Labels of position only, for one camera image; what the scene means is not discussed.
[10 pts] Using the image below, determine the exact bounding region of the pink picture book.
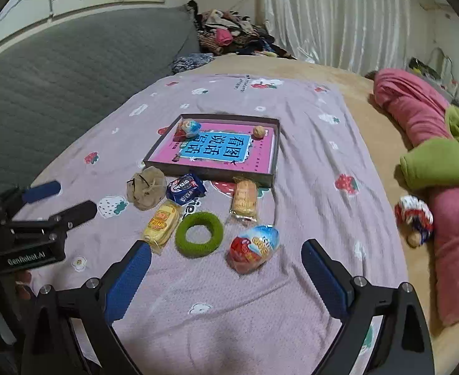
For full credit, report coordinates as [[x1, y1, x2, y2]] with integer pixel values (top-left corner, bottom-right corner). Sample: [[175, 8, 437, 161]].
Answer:
[[148, 122, 276, 174]]

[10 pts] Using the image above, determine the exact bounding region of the grey quilted headboard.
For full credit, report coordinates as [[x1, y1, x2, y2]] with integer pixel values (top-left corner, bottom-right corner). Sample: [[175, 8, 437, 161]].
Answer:
[[0, 6, 201, 200]]

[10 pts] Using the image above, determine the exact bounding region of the pale bag with handles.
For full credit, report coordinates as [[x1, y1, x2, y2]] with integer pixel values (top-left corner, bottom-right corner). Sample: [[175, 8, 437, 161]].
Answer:
[[409, 47, 459, 94]]

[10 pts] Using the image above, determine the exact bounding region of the orange biscuit packet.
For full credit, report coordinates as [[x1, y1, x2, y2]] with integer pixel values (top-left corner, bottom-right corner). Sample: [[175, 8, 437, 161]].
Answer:
[[229, 177, 259, 221]]

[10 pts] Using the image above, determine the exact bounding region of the yellow cake packet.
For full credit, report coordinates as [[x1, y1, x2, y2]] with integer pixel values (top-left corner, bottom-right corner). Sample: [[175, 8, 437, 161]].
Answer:
[[141, 199, 183, 256]]

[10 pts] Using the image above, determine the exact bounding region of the pile of clothes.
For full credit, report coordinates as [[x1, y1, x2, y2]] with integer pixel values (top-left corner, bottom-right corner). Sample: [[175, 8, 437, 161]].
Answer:
[[188, 1, 296, 60]]

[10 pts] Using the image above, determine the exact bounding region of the pink blanket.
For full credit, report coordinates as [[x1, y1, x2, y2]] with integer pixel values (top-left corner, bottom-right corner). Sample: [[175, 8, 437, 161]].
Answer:
[[373, 68, 459, 327]]

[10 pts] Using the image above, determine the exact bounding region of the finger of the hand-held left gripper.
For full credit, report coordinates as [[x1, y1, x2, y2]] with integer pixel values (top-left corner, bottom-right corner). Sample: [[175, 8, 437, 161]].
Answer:
[[7, 200, 98, 243], [0, 181, 62, 213]]

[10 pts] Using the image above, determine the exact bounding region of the red white blue knit toy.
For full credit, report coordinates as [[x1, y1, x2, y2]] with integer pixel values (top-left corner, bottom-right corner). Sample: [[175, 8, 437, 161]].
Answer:
[[394, 195, 434, 248]]

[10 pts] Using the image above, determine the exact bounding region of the pink box lid tray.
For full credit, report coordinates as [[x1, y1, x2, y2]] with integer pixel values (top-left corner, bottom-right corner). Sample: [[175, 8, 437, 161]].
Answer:
[[143, 114, 282, 188]]

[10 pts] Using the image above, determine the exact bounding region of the beige mesh pouch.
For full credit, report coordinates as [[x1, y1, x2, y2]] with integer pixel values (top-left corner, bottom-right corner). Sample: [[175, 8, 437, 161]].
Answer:
[[127, 166, 167, 210]]

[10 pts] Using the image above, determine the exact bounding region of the blue snack packet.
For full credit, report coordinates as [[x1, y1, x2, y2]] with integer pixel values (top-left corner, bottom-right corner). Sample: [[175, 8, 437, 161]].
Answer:
[[166, 173, 207, 205]]

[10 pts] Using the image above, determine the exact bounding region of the blue patterned cloth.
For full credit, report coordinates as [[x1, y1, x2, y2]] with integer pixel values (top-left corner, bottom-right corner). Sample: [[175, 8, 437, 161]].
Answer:
[[172, 52, 214, 74]]

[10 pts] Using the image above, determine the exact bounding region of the white curtain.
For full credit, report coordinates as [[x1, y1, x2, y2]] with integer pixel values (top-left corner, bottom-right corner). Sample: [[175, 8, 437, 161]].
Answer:
[[261, 0, 412, 75]]

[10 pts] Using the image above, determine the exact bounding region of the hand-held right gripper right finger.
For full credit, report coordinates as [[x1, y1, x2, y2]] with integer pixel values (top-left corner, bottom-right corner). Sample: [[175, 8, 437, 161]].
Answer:
[[301, 239, 435, 375]]

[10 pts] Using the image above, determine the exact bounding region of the green fuzzy ring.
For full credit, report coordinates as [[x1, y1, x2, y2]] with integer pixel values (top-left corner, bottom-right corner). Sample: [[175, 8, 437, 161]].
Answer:
[[175, 212, 224, 258]]

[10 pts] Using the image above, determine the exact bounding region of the blue round toy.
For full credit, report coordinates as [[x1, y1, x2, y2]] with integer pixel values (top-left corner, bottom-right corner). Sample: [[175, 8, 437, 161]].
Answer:
[[173, 118, 202, 142]]

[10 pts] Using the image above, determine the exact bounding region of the green cloth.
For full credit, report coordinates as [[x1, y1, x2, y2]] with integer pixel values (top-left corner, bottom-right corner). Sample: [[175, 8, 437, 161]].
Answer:
[[400, 105, 459, 192]]

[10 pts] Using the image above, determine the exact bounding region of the purple strawberry print blanket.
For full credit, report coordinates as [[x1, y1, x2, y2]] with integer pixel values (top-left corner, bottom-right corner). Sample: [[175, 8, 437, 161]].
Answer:
[[12, 73, 410, 375]]

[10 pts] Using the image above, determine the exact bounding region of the person's left hand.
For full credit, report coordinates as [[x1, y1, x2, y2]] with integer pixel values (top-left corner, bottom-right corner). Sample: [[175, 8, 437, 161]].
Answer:
[[14, 270, 35, 302]]

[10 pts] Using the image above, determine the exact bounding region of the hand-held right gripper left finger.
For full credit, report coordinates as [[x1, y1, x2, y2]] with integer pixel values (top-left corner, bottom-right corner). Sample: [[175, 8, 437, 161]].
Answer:
[[20, 240, 152, 375]]

